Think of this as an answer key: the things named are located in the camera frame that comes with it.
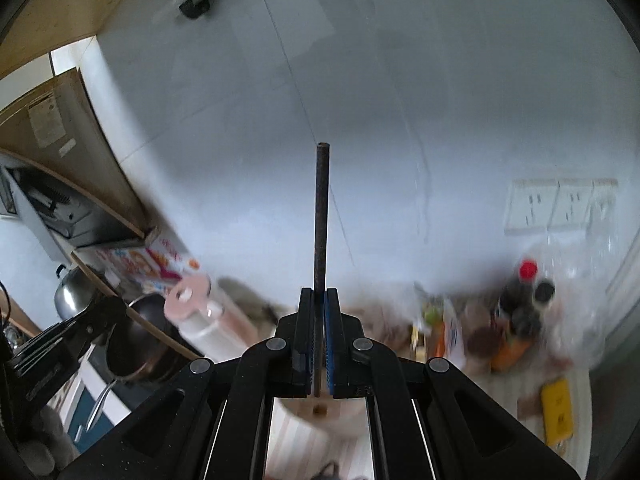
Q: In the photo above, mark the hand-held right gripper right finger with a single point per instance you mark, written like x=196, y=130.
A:
x=330, y=360

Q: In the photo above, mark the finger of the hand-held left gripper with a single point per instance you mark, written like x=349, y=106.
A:
x=85, y=325

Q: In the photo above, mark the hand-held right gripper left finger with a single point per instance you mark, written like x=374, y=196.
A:
x=303, y=360

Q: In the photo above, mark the cream chopstick holder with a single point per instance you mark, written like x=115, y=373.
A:
x=345, y=412

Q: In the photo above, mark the dark wooden chopstick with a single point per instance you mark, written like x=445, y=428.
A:
x=321, y=210

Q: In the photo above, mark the person's left forearm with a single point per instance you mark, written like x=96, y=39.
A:
x=45, y=440

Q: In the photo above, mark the steel kettle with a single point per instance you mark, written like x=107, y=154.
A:
x=75, y=292

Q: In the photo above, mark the blue white board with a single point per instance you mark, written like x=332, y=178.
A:
x=82, y=415

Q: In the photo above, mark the dark frying pan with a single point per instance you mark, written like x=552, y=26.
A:
x=145, y=345

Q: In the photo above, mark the colourful printed box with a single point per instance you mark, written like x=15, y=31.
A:
x=145, y=262

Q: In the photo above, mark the white container with pink lid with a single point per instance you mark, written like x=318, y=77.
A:
x=210, y=335

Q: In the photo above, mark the green yellow packet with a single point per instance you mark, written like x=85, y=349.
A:
x=429, y=317

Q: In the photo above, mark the grey range hood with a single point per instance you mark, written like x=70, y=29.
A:
x=55, y=210

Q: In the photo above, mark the white packet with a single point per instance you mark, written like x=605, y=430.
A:
x=454, y=330

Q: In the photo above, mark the jar with brown lid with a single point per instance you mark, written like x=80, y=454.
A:
x=482, y=342

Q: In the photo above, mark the striped cat print mat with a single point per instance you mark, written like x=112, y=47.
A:
x=500, y=390

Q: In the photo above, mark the orange container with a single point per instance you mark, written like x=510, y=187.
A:
x=510, y=355

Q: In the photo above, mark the dark bottle with red cap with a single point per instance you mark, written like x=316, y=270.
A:
x=515, y=300

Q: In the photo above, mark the brown card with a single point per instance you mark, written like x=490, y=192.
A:
x=529, y=407

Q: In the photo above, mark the dark bottle with black cap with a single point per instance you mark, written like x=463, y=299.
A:
x=542, y=292

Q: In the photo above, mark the yellow rectangular device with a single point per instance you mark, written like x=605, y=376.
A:
x=557, y=410

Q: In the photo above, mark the clear plastic bag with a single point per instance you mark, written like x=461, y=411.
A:
x=590, y=270

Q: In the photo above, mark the wooden wall cabinet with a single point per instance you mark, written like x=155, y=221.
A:
x=85, y=150

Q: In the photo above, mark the white wall socket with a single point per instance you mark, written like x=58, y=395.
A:
x=604, y=202
x=572, y=205
x=530, y=205

